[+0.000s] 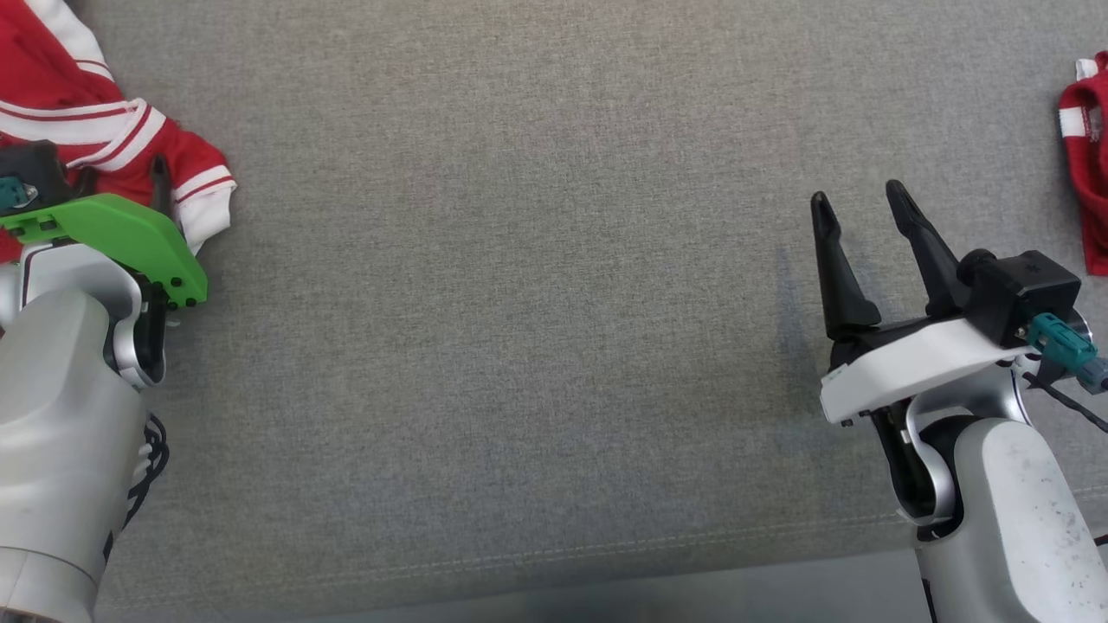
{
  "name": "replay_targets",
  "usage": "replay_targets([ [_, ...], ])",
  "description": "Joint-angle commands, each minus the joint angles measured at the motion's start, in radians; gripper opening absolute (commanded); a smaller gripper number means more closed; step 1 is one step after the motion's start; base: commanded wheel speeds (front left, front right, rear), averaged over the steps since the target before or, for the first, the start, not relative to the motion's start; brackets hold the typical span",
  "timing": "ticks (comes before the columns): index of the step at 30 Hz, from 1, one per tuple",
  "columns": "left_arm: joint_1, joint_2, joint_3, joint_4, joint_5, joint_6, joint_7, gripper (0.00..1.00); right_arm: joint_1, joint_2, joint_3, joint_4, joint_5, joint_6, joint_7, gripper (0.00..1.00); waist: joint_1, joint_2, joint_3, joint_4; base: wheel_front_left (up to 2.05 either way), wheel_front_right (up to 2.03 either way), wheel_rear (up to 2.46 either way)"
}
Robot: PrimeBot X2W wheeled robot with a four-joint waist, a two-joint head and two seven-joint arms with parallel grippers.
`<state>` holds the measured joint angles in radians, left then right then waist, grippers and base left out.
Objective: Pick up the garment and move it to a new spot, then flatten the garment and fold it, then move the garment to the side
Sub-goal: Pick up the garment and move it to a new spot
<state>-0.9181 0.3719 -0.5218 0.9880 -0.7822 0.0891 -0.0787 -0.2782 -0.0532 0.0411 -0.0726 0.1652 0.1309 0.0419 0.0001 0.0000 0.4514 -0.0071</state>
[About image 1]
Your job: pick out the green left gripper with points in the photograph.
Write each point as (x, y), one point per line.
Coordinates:
(112, 225)

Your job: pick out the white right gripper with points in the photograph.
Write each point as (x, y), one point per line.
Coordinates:
(917, 363)

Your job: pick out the red white basketball jersey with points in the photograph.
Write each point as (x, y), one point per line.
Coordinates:
(43, 78)

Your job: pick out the red white-striped shorts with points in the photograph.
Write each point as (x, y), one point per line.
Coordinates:
(1091, 156)

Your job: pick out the grey fabric sofa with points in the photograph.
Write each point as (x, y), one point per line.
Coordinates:
(519, 346)

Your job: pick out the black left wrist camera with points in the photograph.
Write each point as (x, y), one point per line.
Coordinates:
(39, 164)

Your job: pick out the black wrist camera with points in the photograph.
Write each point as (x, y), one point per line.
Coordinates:
(39, 164)
(1021, 285)

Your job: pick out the teal left camera plug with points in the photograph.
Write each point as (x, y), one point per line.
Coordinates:
(13, 195)

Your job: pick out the teal camera plug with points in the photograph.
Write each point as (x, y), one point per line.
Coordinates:
(1065, 346)
(13, 195)

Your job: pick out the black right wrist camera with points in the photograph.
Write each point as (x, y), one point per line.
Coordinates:
(1021, 285)

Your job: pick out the teal right camera plug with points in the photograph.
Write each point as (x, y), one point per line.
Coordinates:
(1065, 346)

